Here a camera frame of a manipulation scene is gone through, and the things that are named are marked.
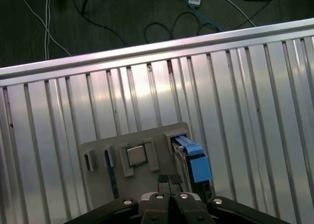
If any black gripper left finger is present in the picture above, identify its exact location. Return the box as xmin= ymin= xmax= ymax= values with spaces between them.
xmin=62 ymin=174 xmax=170 ymax=224

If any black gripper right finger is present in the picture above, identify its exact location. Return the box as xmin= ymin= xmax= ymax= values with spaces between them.
xmin=169 ymin=174 xmax=292 ymax=224

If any hard disk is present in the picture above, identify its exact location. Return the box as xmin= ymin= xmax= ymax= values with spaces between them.
xmin=171 ymin=134 xmax=213 ymax=200

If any RAM stick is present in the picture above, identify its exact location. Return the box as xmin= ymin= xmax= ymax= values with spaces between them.
xmin=104 ymin=150 xmax=120 ymax=200

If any silver CPU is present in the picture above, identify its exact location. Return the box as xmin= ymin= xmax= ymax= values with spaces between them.
xmin=126 ymin=145 xmax=148 ymax=166

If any grey parts rack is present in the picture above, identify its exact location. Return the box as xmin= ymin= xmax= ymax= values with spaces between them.
xmin=78 ymin=122 xmax=216 ymax=211

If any black floor cable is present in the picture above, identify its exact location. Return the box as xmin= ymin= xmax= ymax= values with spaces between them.
xmin=144 ymin=12 xmax=211 ymax=45

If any blue floor cable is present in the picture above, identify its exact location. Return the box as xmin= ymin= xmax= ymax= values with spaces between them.
xmin=177 ymin=0 xmax=224 ymax=33

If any white floor cable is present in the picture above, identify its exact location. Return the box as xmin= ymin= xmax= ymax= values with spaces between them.
xmin=14 ymin=0 xmax=72 ymax=57
xmin=212 ymin=0 xmax=257 ymax=28

